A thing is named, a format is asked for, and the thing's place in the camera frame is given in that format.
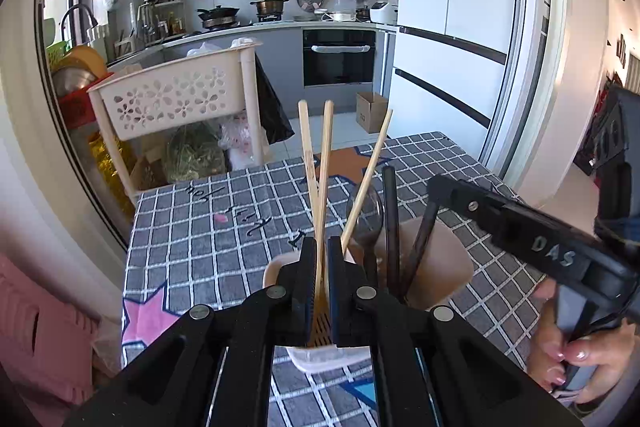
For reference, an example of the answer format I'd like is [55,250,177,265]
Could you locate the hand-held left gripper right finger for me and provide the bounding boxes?
[327,236,583,427]

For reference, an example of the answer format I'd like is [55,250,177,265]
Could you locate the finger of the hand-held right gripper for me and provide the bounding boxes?
[427,174,636,286]

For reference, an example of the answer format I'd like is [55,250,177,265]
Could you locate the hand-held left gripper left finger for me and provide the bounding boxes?
[65,237,318,427]

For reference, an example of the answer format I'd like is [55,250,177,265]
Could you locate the white plastic utensil holder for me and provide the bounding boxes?
[262,217,473,373]

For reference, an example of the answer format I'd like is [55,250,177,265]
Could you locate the black plastic utensil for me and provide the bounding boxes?
[382,166,402,295]
[400,202,441,295]

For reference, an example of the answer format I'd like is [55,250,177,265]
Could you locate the dark translucent spoon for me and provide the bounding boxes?
[346,182,386,288]

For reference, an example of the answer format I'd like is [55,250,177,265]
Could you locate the wooden chopstick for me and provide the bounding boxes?
[298,101,321,243]
[314,101,335,348]
[340,108,394,253]

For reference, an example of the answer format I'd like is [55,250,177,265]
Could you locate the person's right hand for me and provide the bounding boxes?
[525,278,640,410]

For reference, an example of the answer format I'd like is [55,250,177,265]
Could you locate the grey checked star tablecloth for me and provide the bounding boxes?
[121,132,556,427]

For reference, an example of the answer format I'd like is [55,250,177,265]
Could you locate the pink white plastic bag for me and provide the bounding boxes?
[220,114,251,158]

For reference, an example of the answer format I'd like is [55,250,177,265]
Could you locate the bagged green vegetables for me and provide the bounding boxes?
[165,124,228,182]

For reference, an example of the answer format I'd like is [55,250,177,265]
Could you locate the brown cardboard box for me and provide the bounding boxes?
[356,92,390,134]

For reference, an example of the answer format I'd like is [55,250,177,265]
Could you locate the black plastic bag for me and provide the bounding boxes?
[255,54,296,145]

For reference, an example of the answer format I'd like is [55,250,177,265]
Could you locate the black built-in oven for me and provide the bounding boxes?
[302,28,377,88]

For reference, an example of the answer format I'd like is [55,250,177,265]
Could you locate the beige plastic basket trolley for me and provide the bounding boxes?
[87,39,266,202]

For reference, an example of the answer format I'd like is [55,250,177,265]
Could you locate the yellow cooking oil bottle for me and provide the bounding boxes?
[87,132,136,202]

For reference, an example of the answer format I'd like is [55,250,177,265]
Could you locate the white refrigerator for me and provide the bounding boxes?
[387,0,521,158]

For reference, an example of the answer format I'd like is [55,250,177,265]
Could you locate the grey kitchen counter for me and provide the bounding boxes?
[107,21,401,108]

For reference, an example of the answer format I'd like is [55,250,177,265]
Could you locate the white rice cooker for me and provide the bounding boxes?
[370,1,399,25]

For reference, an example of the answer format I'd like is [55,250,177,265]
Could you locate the pink plastic chair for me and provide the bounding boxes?
[0,252,101,408]

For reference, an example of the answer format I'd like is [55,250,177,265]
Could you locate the white plastic container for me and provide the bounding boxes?
[330,0,357,22]

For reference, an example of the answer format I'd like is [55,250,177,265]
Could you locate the metal cooking pot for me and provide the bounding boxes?
[250,0,290,16]

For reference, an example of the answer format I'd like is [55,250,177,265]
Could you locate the black wok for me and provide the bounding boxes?
[197,5,241,30]

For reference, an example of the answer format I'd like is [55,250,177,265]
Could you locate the spice rack with bottles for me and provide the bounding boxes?
[137,0,186,45]

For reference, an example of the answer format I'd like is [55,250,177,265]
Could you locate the metal mixing bowl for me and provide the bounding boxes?
[52,67,98,98]

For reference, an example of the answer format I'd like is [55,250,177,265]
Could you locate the green plastic basket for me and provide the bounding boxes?
[46,42,71,70]

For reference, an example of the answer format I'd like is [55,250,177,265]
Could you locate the dark kitchen faucet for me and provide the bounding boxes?
[60,4,101,48]

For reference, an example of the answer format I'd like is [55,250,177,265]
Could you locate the black wall decoration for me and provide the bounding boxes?
[605,34,628,68]

